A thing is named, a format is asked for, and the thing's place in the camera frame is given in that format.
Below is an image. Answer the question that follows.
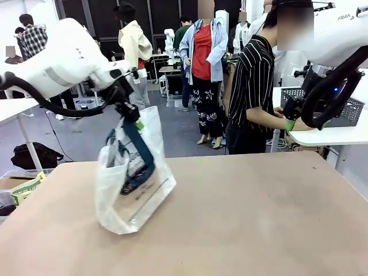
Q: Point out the white cable bundle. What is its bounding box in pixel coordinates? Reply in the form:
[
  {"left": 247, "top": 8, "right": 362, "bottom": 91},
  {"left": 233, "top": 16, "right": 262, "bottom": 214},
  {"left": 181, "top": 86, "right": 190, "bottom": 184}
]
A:
[{"left": 266, "top": 137, "right": 288, "bottom": 150}]

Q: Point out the person right hand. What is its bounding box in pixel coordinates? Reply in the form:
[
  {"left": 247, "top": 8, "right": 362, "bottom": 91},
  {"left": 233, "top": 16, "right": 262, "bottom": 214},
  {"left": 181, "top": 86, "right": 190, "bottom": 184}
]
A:
[{"left": 296, "top": 120, "right": 316, "bottom": 132}]

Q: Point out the dark grey plastic basket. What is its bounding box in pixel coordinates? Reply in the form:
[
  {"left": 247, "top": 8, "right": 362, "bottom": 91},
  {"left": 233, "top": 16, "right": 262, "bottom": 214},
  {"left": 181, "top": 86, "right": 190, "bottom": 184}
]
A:
[{"left": 280, "top": 87, "right": 366, "bottom": 127}]

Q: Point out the black right arm cable sleeve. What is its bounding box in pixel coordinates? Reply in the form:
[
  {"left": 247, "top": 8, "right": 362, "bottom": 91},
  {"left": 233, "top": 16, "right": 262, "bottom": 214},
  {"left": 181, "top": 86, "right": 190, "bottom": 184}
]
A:
[{"left": 300, "top": 45, "right": 368, "bottom": 130}]

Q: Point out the white translucent shopping bag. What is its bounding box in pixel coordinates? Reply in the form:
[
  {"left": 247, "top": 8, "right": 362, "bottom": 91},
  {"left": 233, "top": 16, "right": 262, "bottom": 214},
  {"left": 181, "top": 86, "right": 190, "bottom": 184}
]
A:
[{"left": 95, "top": 105, "right": 177, "bottom": 235}]

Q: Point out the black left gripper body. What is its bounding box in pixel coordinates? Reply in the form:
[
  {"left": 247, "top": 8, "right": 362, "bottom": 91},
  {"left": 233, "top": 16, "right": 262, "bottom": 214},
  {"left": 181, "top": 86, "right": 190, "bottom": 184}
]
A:
[{"left": 114, "top": 100, "right": 141, "bottom": 124}]

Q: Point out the black left arm cable sleeve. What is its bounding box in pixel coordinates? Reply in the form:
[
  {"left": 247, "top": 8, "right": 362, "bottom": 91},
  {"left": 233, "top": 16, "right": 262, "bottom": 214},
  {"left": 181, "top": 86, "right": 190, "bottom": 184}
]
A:
[{"left": 0, "top": 71, "right": 121, "bottom": 118}]

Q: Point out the green printed paper bag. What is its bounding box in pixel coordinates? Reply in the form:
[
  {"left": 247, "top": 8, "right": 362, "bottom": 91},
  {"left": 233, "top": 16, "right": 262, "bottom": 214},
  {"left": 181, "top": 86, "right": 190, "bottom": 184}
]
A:
[{"left": 10, "top": 171, "right": 47, "bottom": 206}]

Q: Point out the person in plaid shirt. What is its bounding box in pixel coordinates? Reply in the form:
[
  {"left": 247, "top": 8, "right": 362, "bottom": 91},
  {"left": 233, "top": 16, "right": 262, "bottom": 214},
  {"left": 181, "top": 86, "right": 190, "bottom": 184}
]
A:
[{"left": 18, "top": 13, "right": 49, "bottom": 61}]

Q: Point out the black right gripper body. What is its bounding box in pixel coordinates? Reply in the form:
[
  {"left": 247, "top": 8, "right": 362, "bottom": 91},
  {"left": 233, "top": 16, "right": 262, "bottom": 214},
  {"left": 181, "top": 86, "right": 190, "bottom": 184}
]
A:
[{"left": 283, "top": 97, "right": 304, "bottom": 121}]

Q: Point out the black duffel bag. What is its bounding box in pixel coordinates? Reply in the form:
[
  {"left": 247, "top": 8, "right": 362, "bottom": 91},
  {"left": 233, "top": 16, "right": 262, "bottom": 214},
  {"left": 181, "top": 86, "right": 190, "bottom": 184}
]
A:
[{"left": 10, "top": 141, "right": 64, "bottom": 170}]

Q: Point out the large white side table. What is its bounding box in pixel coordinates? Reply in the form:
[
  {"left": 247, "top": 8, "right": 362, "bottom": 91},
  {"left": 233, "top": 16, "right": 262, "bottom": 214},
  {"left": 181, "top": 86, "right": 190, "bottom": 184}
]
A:
[{"left": 271, "top": 86, "right": 368, "bottom": 173}]

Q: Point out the person in green shirt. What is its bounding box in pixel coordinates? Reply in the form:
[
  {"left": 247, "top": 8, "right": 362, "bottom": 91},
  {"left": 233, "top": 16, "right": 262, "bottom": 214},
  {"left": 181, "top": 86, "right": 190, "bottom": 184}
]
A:
[{"left": 172, "top": 16, "right": 193, "bottom": 112}]

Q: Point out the black arm cable sleeve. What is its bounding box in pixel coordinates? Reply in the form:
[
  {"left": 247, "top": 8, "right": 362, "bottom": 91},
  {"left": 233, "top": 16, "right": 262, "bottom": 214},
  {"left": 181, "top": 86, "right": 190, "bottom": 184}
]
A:
[
  {"left": 0, "top": 71, "right": 121, "bottom": 118},
  {"left": 300, "top": 45, "right": 368, "bottom": 130}
]

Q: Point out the wooden pallet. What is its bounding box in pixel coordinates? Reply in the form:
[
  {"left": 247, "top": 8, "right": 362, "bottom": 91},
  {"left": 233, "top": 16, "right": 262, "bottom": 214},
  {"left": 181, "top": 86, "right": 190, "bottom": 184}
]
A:
[{"left": 283, "top": 133, "right": 331, "bottom": 153}]

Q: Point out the brown cardboard box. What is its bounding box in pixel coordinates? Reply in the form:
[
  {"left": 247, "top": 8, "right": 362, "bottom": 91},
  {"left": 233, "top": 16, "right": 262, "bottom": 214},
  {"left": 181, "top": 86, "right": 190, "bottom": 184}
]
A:
[{"left": 0, "top": 175, "right": 37, "bottom": 190}]

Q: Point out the white table with slanted leg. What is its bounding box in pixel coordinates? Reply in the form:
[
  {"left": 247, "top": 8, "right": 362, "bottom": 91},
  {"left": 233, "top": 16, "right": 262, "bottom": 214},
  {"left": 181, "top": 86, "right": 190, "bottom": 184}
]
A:
[{"left": 0, "top": 97, "right": 44, "bottom": 173}]

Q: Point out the person right forearm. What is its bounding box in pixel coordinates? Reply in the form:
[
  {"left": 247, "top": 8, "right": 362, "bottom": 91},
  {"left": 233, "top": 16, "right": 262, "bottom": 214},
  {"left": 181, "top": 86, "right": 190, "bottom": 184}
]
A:
[{"left": 247, "top": 108, "right": 300, "bottom": 133}]

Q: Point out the person in striped shirt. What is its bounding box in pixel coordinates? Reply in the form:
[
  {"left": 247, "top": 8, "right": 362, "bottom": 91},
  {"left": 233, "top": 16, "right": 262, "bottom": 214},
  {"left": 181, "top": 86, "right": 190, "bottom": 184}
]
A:
[{"left": 225, "top": 11, "right": 288, "bottom": 155}]

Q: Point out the seated background person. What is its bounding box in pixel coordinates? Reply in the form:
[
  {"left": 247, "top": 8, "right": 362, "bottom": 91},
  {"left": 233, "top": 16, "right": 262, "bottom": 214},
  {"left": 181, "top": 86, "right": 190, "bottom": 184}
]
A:
[{"left": 4, "top": 45, "right": 24, "bottom": 64}]

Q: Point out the mannequin red shirt blue jacket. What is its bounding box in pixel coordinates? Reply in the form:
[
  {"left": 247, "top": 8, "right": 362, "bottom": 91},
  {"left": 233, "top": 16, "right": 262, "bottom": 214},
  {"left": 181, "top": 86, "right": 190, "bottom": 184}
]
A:
[{"left": 179, "top": 0, "right": 229, "bottom": 149}]

